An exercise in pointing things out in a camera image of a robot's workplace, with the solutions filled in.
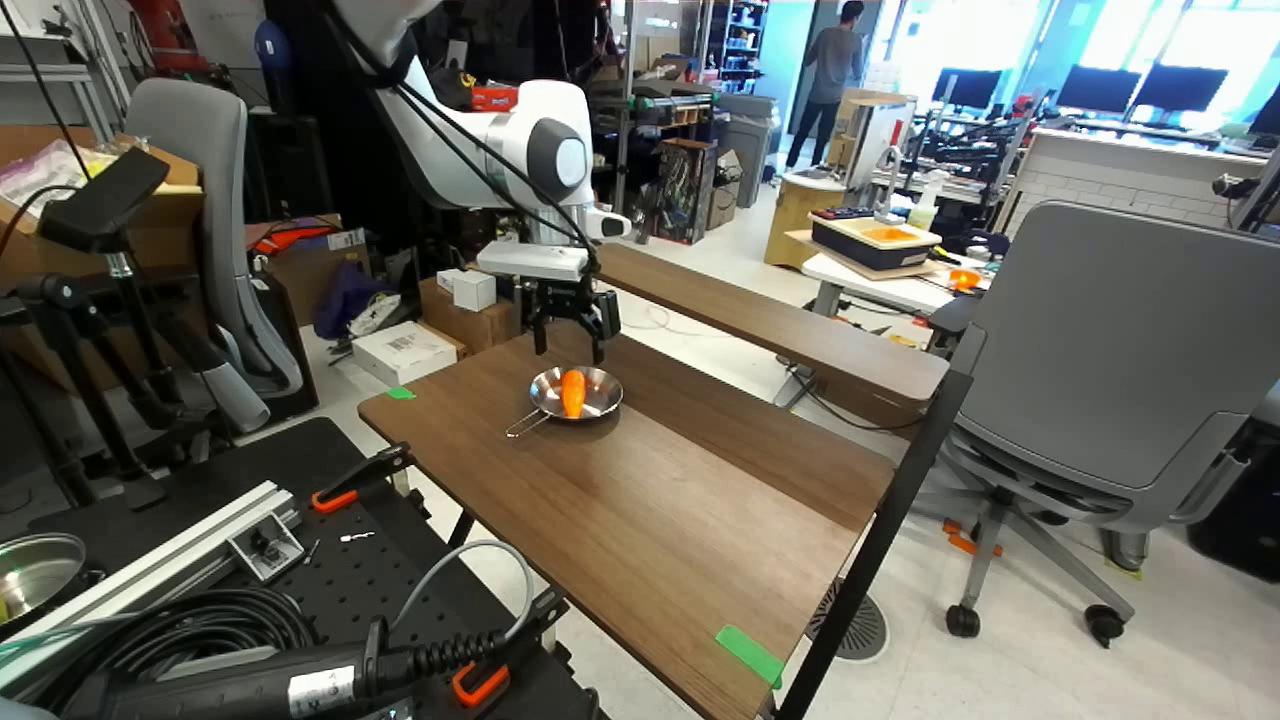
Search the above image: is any grey wrist camera bar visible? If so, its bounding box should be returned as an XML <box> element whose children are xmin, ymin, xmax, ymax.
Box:
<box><xmin>474</xmin><ymin>236</ymin><xmax>594</xmax><ymax>289</ymax></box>

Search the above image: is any raised wooden shelf board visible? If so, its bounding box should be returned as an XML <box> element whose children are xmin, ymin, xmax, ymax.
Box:
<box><xmin>584</xmin><ymin>239</ymin><xmax>952</xmax><ymax>412</ymax></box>

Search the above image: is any grey cable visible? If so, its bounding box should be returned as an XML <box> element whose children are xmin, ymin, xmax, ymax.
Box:
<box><xmin>389</xmin><ymin>535</ymin><xmax>537</xmax><ymax>637</ymax></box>

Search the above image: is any aluminium extrusion rail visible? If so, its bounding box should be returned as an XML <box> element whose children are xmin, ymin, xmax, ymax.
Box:
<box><xmin>0</xmin><ymin>474</ymin><xmax>300</xmax><ymax>685</ymax></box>

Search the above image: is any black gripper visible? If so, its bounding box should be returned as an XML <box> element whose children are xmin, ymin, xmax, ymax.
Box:
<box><xmin>515</xmin><ymin>275</ymin><xmax>624</xmax><ymax>371</ymax></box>

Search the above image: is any person in dark trousers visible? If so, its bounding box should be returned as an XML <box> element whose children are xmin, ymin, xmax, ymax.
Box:
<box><xmin>786</xmin><ymin>0</ymin><xmax>874</xmax><ymax>174</ymax></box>

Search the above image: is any black tray with orange contents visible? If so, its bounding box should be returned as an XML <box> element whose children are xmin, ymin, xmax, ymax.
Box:
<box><xmin>807</xmin><ymin>210</ymin><xmax>943</xmax><ymax>275</ymax></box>

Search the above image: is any white side table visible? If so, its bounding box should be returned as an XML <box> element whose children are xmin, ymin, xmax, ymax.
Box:
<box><xmin>796</xmin><ymin>247</ymin><xmax>960</xmax><ymax>321</ymax></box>

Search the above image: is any orange toy carrot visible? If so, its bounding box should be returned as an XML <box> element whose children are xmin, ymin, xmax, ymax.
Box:
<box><xmin>555</xmin><ymin>369</ymin><xmax>594</xmax><ymax>425</ymax></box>

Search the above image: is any small white box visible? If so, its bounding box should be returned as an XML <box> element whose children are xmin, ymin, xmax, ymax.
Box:
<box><xmin>437</xmin><ymin>262</ymin><xmax>502</xmax><ymax>316</ymax></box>

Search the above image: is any metal corner bracket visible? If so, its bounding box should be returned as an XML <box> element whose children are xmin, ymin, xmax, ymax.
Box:
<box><xmin>230</xmin><ymin>512</ymin><xmax>310</xmax><ymax>584</ymax></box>

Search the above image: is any small silver frying pan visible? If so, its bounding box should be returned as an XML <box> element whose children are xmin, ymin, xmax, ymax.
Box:
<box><xmin>502</xmin><ymin>359</ymin><xmax>627</xmax><ymax>445</ymax></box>

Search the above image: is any black bin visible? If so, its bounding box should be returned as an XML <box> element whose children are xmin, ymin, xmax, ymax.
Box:
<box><xmin>1185</xmin><ymin>414</ymin><xmax>1280</xmax><ymax>589</ymax></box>

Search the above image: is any grey round floor plate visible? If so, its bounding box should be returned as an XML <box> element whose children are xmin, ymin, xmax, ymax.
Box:
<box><xmin>831</xmin><ymin>592</ymin><xmax>894</xmax><ymax>669</ymax></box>

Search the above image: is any black perforated breadboard table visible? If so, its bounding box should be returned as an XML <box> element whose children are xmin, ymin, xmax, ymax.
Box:
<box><xmin>0</xmin><ymin>412</ymin><xmax>615</xmax><ymax>720</ymax></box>

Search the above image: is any black cable bundle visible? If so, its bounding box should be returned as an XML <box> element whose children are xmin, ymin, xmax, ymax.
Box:
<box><xmin>75</xmin><ymin>584</ymin><xmax>323</xmax><ymax>685</ymax></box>

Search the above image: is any black stand with pad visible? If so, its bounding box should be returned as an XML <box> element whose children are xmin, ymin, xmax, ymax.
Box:
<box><xmin>0</xmin><ymin>142</ymin><xmax>184</xmax><ymax>494</ymax></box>

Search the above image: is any white cardboard box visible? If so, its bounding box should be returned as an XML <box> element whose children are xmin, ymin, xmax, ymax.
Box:
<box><xmin>348</xmin><ymin>316</ymin><xmax>466</xmax><ymax>391</ymax></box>

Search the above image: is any tall cardboard box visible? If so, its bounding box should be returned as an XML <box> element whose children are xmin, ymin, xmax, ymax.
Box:
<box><xmin>827</xmin><ymin>88</ymin><xmax>922</xmax><ymax>182</ymax></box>

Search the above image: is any silver metal bowl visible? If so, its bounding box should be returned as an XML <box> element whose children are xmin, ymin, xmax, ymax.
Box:
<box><xmin>0</xmin><ymin>527</ymin><xmax>93</xmax><ymax>631</ymax></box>

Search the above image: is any orange handled black clamp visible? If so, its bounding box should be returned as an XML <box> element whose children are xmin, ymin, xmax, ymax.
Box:
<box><xmin>310</xmin><ymin>445</ymin><xmax>417</xmax><ymax>519</ymax></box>
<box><xmin>449</xmin><ymin>592</ymin><xmax>573</xmax><ymax>710</ymax></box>

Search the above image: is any black metal table leg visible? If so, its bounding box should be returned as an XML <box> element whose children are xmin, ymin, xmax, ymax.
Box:
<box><xmin>777</xmin><ymin>324</ymin><xmax>992</xmax><ymax>720</ymax></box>

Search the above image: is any white office desk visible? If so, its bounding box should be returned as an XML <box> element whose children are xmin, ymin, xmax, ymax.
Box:
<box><xmin>1003</xmin><ymin>124</ymin><xmax>1271</xmax><ymax>243</ymax></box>

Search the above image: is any black computer monitor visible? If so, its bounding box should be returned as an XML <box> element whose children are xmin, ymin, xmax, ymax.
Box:
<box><xmin>931</xmin><ymin>62</ymin><xmax>1007</xmax><ymax>116</ymax></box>
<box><xmin>1136</xmin><ymin>59</ymin><xmax>1233</xmax><ymax>120</ymax></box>
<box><xmin>1058</xmin><ymin>62</ymin><xmax>1145</xmax><ymax>120</ymax></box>

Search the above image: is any light wooden desk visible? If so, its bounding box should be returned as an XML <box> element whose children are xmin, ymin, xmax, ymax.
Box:
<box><xmin>0</xmin><ymin>124</ymin><xmax>210</xmax><ymax>290</ymax></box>

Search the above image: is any black enabling device handle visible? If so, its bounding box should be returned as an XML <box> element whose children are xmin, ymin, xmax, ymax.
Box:
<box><xmin>98</xmin><ymin>640</ymin><xmax>405</xmax><ymax>720</ymax></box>

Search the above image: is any light wooden cabinet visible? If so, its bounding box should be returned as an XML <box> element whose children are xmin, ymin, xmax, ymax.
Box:
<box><xmin>765</xmin><ymin>171</ymin><xmax>853</xmax><ymax>271</ymax></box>

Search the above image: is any brown cardboard box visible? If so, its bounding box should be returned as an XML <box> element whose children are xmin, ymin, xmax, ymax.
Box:
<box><xmin>417</xmin><ymin>271</ymin><xmax>530</xmax><ymax>359</ymax></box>

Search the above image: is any red toolbox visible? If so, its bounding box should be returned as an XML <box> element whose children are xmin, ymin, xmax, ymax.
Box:
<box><xmin>469</xmin><ymin>79</ymin><xmax>524</xmax><ymax>116</ymax></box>

